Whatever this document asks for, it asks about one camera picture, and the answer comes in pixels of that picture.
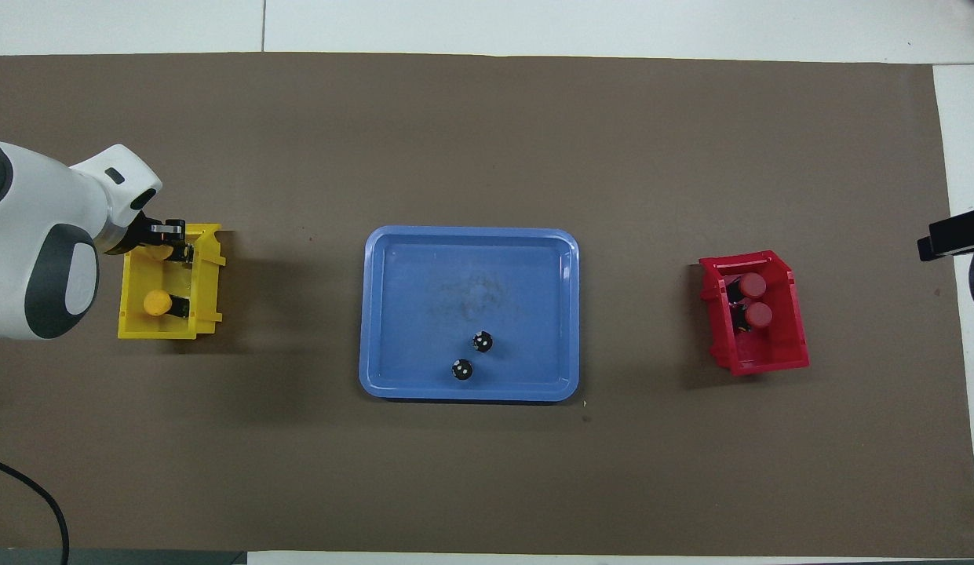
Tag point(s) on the yellow plastic bin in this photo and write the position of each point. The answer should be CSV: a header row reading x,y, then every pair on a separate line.
x,y
141,326

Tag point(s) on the blue plastic tray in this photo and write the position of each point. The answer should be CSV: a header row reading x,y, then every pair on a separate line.
x,y
424,314

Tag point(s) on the red plastic bin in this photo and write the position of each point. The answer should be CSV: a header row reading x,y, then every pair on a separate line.
x,y
769,353

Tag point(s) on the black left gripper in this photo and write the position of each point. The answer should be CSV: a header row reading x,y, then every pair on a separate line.
x,y
153,234

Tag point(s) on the grey base strip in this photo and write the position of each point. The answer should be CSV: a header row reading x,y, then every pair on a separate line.
x,y
141,558

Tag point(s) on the brown paper mat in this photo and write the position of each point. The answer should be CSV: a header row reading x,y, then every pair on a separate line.
x,y
298,471

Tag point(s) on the black cylinder capacitor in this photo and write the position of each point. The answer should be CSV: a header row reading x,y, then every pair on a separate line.
x,y
461,369
482,341

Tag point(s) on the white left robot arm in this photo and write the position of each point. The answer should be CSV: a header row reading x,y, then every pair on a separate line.
x,y
31,235

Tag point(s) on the red push button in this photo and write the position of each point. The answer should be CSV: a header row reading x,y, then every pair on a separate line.
x,y
759,315
753,284

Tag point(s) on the yellow push button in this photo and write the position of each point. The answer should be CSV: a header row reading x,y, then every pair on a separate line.
x,y
158,252
157,302

